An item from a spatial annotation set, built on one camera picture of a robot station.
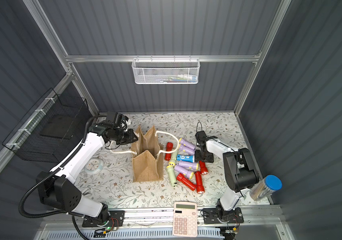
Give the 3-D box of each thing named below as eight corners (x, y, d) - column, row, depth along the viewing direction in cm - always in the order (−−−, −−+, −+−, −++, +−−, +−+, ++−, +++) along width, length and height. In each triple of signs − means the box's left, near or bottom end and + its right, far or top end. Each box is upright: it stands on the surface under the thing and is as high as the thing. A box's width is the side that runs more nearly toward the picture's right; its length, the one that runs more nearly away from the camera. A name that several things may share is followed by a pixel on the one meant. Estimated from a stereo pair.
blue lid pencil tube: (251, 200, 81) (270, 188, 65) (247, 189, 85) (264, 175, 69) (263, 200, 81) (285, 188, 65) (259, 189, 85) (279, 175, 69)
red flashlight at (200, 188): (196, 193, 82) (197, 192, 81) (194, 172, 90) (195, 171, 88) (204, 193, 82) (205, 192, 81) (201, 172, 90) (202, 171, 88)
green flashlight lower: (171, 187, 85) (171, 185, 83) (165, 165, 93) (165, 163, 91) (181, 184, 86) (181, 183, 84) (174, 162, 94) (174, 161, 92)
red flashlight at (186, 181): (175, 178, 88) (175, 177, 86) (179, 173, 90) (179, 171, 88) (193, 192, 83) (193, 191, 81) (196, 186, 85) (197, 185, 83)
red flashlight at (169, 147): (164, 160, 96) (164, 158, 94) (166, 144, 104) (166, 142, 102) (171, 161, 96) (171, 159, 94) (173, 144, 104) (173, 142, 102)
